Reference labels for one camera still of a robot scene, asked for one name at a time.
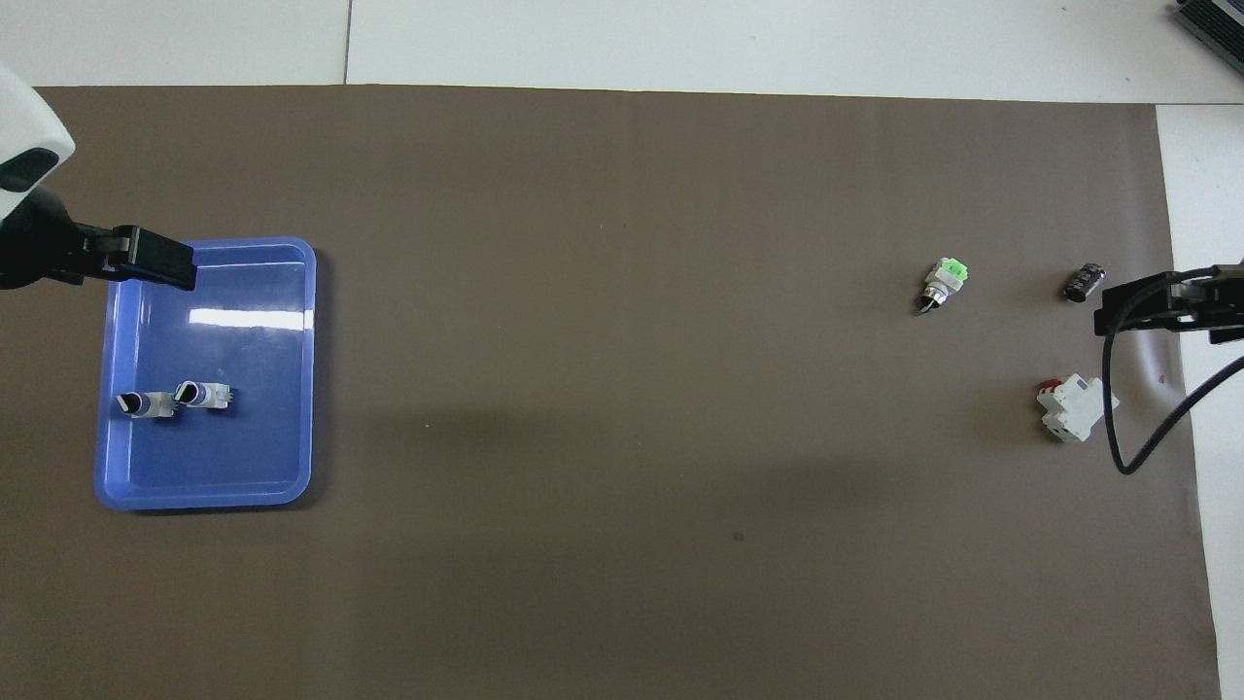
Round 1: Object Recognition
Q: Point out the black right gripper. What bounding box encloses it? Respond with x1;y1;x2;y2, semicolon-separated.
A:
1093;260;1244;347

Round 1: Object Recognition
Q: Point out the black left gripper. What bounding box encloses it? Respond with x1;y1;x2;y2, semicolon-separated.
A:
0;188;197;292

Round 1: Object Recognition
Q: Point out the small dark electronic component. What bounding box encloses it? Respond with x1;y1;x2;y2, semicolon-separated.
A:
1063;261;1107;303

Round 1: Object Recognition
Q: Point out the white circuit breaker red lever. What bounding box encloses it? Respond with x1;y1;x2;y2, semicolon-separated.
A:
1036;374;1121;444

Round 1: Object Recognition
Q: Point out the blue plastic tray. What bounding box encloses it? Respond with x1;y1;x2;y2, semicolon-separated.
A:
93;236;319;512

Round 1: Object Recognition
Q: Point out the black electronics box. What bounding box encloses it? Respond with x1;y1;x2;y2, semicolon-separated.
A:
1171;0;1244;62

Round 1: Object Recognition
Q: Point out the brown table mat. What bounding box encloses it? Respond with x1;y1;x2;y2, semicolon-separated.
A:
0;85;1223;700

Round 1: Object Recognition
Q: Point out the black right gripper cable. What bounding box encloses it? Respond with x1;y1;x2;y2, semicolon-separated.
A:
1100;270;1244;476

